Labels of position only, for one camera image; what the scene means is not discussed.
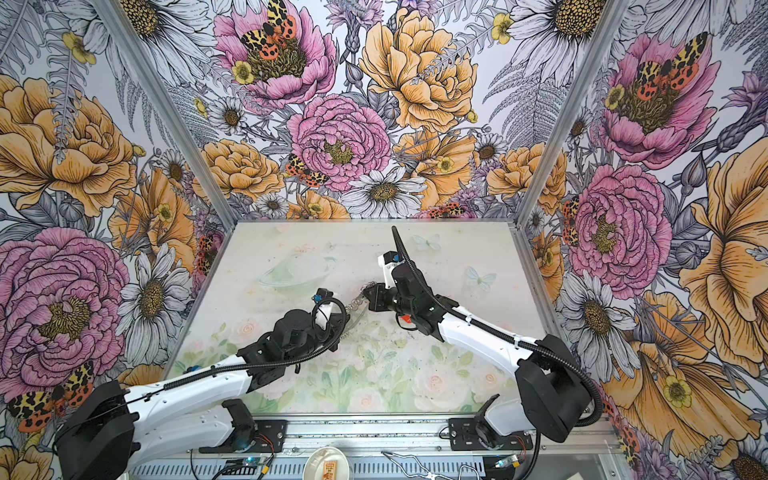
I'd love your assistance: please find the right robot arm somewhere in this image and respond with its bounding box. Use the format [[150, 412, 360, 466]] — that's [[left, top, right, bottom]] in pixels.
[[363, 252, 604, 448]]

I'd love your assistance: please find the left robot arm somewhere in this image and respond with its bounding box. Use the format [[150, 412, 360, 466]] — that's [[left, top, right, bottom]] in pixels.
[[54, 298, 349, 479]]

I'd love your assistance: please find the green circuit board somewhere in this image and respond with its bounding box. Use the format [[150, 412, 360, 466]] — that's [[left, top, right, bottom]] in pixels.
[[226, 456, 272, 476]]

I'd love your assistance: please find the white round dish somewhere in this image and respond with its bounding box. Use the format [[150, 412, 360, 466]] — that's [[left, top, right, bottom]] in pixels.
[[302, 446, 354, 480]]

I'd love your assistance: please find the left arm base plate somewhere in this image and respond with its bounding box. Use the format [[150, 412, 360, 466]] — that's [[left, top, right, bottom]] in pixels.
[[198, 419, 288, 454]]

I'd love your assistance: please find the aluminium front rail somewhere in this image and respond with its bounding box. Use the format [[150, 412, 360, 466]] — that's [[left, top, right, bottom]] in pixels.
[[110, 412, 622, 458]]

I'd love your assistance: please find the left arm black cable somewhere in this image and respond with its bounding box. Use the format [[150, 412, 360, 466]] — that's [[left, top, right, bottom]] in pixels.
[[53, 288, 350, 457]]

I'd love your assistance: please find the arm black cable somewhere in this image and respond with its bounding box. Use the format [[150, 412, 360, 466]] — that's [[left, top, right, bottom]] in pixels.
[[53, 288, 350, 457], [391, 225, 604, 427]]

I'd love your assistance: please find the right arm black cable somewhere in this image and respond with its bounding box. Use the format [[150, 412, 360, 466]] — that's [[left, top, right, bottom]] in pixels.
[[391, 225, 604, 427]]

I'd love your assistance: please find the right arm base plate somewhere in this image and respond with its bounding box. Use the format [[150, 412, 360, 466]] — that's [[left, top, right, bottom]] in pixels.
[[447, 417, 533, 452]]

